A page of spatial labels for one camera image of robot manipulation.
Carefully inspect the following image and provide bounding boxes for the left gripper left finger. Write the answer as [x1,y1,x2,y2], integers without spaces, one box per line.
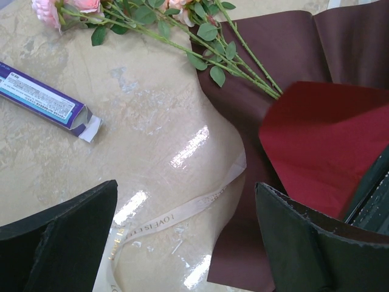
[1,180,118,291]

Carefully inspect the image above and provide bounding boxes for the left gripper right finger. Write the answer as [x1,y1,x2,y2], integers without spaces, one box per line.
[255,182,388,291]

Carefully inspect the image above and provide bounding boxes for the beige printed ribbon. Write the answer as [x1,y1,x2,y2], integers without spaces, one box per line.
[92,152,247,291]

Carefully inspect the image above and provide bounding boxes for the red wrapping paper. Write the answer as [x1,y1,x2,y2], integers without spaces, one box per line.
[198,1,388,291]

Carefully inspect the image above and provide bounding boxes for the pink rose bouquet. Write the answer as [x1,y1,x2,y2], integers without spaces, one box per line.
[31,0,283,99]

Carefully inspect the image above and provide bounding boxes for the purple toothpaste box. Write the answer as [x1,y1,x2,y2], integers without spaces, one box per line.
[1,63,102,143]

